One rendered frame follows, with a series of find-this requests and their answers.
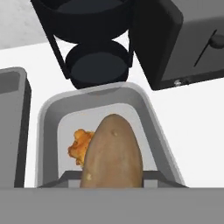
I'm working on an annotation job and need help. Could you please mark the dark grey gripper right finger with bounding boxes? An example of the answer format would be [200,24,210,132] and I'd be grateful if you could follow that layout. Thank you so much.
[142,170,187,189]

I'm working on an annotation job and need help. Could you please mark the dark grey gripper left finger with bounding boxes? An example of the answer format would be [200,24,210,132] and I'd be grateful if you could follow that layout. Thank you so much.
[38,170,84,189]

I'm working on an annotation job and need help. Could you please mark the brown sweet potato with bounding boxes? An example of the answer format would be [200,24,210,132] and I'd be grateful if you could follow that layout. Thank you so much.
[80,113,144,189]

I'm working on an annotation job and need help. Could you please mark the orange fried chicken drumstick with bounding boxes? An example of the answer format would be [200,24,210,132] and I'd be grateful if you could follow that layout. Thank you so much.
[67,129,96,168]

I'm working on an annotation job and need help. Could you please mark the grey tupperware container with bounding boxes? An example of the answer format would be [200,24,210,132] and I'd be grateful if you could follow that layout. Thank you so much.
[0,66,32,189]
[35,81,186,189]

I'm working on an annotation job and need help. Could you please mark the black toaster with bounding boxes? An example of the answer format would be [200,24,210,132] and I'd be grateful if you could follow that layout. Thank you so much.
[129,0,224,92]

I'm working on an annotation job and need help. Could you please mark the black coffee machine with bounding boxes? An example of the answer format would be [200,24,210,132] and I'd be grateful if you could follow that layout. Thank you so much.
[30,0,136,90]

